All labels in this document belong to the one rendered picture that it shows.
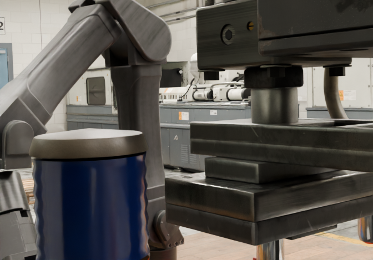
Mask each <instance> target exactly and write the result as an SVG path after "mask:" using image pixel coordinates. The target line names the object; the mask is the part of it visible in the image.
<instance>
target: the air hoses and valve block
mask: <svg viewBox="0 0 373 260"><path fill-rule="evenodd" d="M324 97H325V102H326V106H327V109H328V112H329V114H330V117H331V118H332V119H349V118H348V117H347V115H346V114H345V111H344V109H343V107H342V104H341V100H340V95H339V77H330V76H329V68H325V69H324Z"/></svg>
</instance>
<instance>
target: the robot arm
mask: <svg viewBox="0 0 373 260"><path fill-rule="evenodd" d="M68 10H69V11H70V12H71V15H70V16H69V17H68V19H67V22H66V24H65V25H64V26H63V27H62V29H61V30H60V31H59V32H58V33H57V34H56V36H55V37H54V38H53V39H52V40H51V41H50V42H49V43H48V44H47V45H46V46H45V47H44V48H43V50H42V51H41V52H40V53H39V54H38V55H37V56H36V57H35V58H34V59H33V60H32V61H31V62H30V63H29V64H28V65H27V66H26V67H25V69H24V70H23V71H21V72H20V73H19V74H18V75H17V76H16V77H15V78H14V79H13V80H12V81H10V82H9V83H7V84H6V85H5V86H4V87H3V88H2V89H1V90H0V169H3V170H10V169H28V168H32V159H31V157H32V156H29V149H30V146H31V143H32V140H33V138H34V137H35V136H38V135H43V134H45V133H46V132H47V131H48V130H47V128H46V127H45V125H46V123H47V122H49V120H50V119H51V117H52V116H53V112H54V111H55V109H56V107H57V106H58V105H59V103H60V102H61V101H62V99H63V98H64V97H65V95H66V94H67V93H68V92H69V91H70V90H71V88H72V87H73V86H74V84H75V83H76V82H77V81H78V80H79V79H80V78H81V76H82V75H83V74H84V73H85V72H86V71H87V69H88V68H89V67H90V66H91V65H92V64H93V63H94V61H95V60H96V59H97V58H98V57H99V56H100V55H102V57H103V58H104V59H105V67H110V76H111V80H112V83H113V85H114V91H115V97H116V102H117V114H118V130H133V131H140V132H142V133H143V134H144V137H145V139H146V142H147V144H148V148H149V149H148V150H147V151H146V152H147V154H146V157H145V163H146V166H147V173H146V176H145V178H146V180H147V184H148V187H147V192H146V194H147V198H148V206H147V213H148V216H149V220H148V225H147V226H148V230H149V239H148V245H149V248H150V252H149V253H150V258H149V260H177V246H179V245H182V244H184V237H183V235H182V233H181V231H180V229H179V227H180V226H177V225H174V224H171V223H167V222H166V218H165V204H166V202H165V184H164V179H165V178H166V177H165V172H164V166H163V157H162V142H161V132H160V114H159V88H160V80H161V78H162V66H161V64H167V55H168V54H169V52H170V50H171V47H172V34H171V31H170V28H169V26H168V25H167V23H166V22H165V20H163V19H162V18H160V17H159V16H158V15H156V14H155V13H153V12H152V11H150V10H149V9H147V8H145V7H144V6H143V5H141V4H140V3H138V2H137V1H135V0H75V1H73V2H72V3H71V4H70V5H69V6H68ZM36 234H37V233H36V229H35V227H34V221H33V217H32V214H31V210H30V208H29V204H28V200H27V196H26V192H25V190H24V186H23V182H22V179H21V175H20V173H19V172H17V171H1V172H0V260H36V254H37V248H36V244H35V240H36Z"/></svg>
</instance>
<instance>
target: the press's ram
mask: <svg viewBox="0 0 373 260"><path fill-rule="evenodd" d="M303 84H304V70H303V68H302V67H286V68H285V77H279V78H268V76H267V68H249V69H245V70H244V86H245V88H246V89H251V119H238V120H223V121H208V122H202V121H193V122H190V152H191V154H197V155H208V156H214V157H206V158H205V172H201V173H196V174H188V175H181V176H174V177H166V178H165V179H164V184H165V202H166V204H165V218H166V222H167V223H171V224H174V225H177V226H182V227H185V228H190V229H192V230H196V231H200V232H204V233H208V234H212V235H215V236H219V237H223V238H227V239H231V240H233V241H238V242H241V243H246V244H249V245H252V246H256V260H285V246H284V239H289V240H295V239H298V238H302V237H306V236H310V235H313V234H317V233H320V232H325V231H328V230H332V229H335V228H337V224H339V223H344V222H347V221H352V220H355V219H357V234H358V237H359V239H360V240H361V241H363V242H364V243H367V244H373V120H361V119H316V118H298V89H297V88H300V87H302V86H303Z"/></svg>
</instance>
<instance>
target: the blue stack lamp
mask: <svg viewBox="0 0 373 260"><path fill-rule="evenodd" d="M146 154H147V152H146V151H145V152H141V153H138V154H132V155H124V156H114V157H100V158H90V159H44V158H37V157H31V159H32V162H33V172H32V177H33V181H34V187H33V195H34V198H35V203H34V207H33V209H34V213H35V215H36V219H35V223H34V227H35V229H36V233H37V234H36V240H35V244H36V248H37V254H36V260H140V259H142V258H144V257H145V256H147V255H148V254H149V252H150V248H149V245H148V239H149V230H148V226H147V225H148V220H149V216H148V213H147V206H148V198H147V194H146V192H147V187H148V184H147V180H146V178H145V176H146V173H147V166H146V163H145V157H146Z"/></svg>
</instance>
